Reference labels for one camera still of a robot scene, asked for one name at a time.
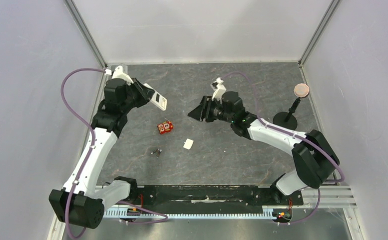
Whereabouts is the white slotted cable duct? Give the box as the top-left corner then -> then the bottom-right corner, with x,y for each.
103,206 -> 277,220

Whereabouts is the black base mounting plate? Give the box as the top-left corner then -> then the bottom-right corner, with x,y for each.
126,184 -> 304,214

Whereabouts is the white battery cover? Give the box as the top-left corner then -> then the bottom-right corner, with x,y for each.
183,138 -> 194,150

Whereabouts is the white remote control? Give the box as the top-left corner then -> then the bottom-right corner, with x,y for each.
143,83 -> 167,111

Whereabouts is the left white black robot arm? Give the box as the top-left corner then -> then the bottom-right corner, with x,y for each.
48,78 -> 167,229

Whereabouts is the red battery pack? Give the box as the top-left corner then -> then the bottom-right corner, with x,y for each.
157,120 -> 173,135

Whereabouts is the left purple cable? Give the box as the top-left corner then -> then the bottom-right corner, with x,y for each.
60,67 -> 112,240

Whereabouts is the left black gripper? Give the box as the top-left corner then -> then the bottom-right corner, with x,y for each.
121,77 -> 155,114

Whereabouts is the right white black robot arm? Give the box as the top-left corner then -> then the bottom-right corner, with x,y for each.
188,91 -> 340,204

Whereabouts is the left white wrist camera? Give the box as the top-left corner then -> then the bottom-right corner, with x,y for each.
104,65 -> 134,85

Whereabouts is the black stand with pink disc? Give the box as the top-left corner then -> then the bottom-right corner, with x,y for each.
272,83 -> 310,130

